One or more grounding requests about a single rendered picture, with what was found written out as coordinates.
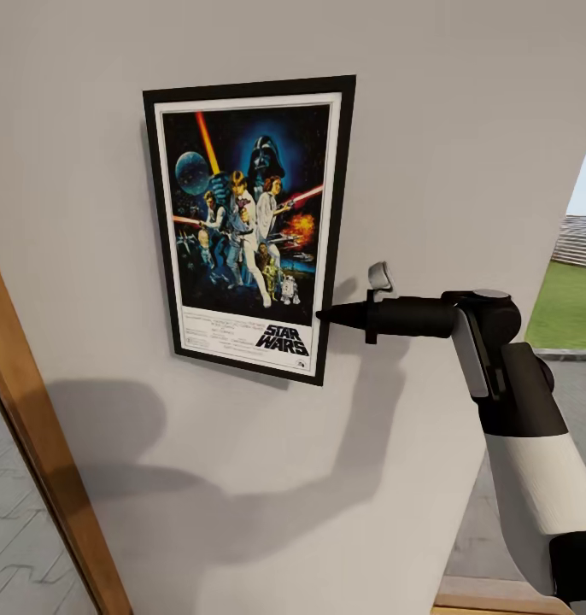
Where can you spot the fixed window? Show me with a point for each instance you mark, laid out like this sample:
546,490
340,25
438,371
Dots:
480,577

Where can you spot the door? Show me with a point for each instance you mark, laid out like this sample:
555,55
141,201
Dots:
53,556

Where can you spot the poster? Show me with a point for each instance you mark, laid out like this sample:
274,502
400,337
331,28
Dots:
249,185

